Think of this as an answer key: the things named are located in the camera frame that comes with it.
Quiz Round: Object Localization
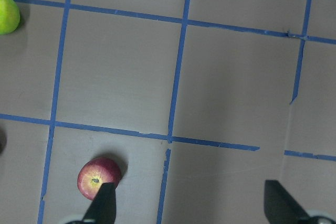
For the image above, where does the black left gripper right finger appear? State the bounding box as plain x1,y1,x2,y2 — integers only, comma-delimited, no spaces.
264,180,315,224

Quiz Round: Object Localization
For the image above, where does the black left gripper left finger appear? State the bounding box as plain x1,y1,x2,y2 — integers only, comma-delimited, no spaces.
81,183,116,224

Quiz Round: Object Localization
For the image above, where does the red apple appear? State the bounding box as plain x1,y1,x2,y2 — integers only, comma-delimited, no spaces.
77,157,122,200

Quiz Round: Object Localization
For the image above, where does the green apple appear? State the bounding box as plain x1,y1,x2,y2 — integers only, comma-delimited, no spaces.
1,0,20,35

